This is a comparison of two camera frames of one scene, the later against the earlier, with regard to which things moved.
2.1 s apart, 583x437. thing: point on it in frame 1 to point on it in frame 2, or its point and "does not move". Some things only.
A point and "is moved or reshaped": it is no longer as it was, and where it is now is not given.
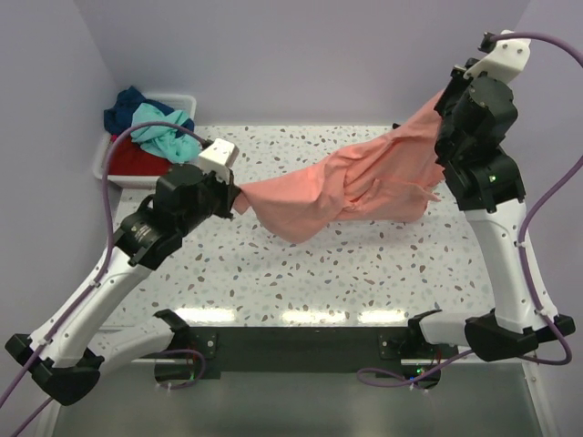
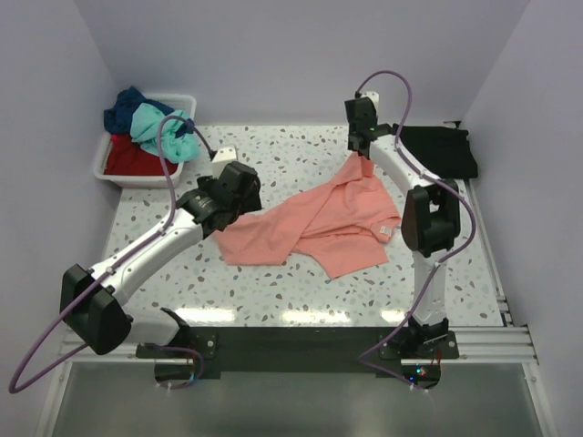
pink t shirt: [389, 178] is moved or reshaped
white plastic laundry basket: [176, 102] does not move
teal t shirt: [178, 143] does not move
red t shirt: [127, 157] does not move
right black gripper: [458, 81] to [349, 145]
